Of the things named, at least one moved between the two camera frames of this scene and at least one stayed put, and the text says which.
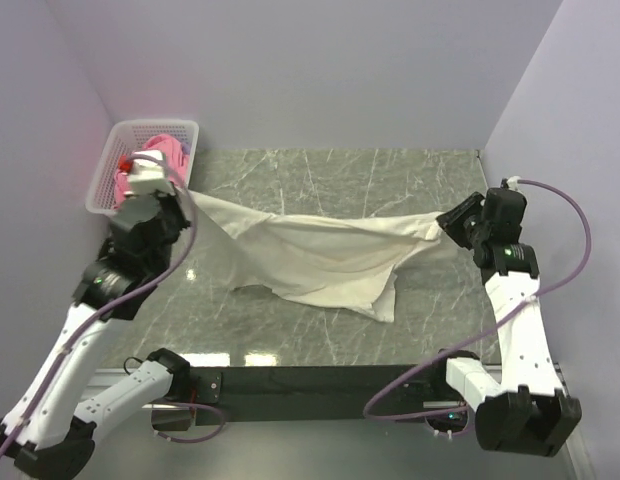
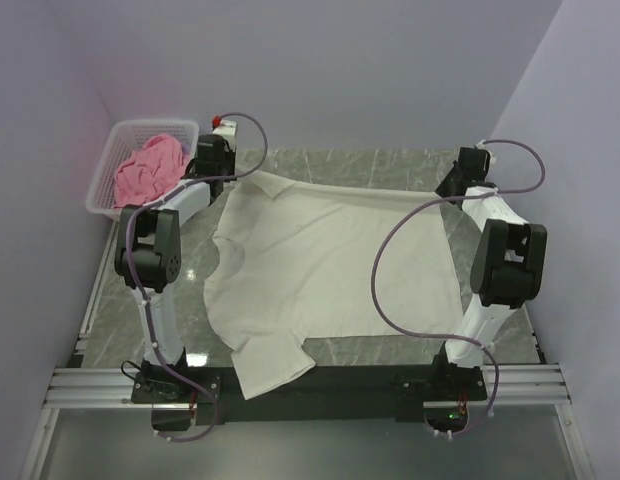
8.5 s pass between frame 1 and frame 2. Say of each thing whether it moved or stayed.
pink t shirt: stayed
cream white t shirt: moved
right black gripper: moved
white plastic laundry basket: stayed
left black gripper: moved
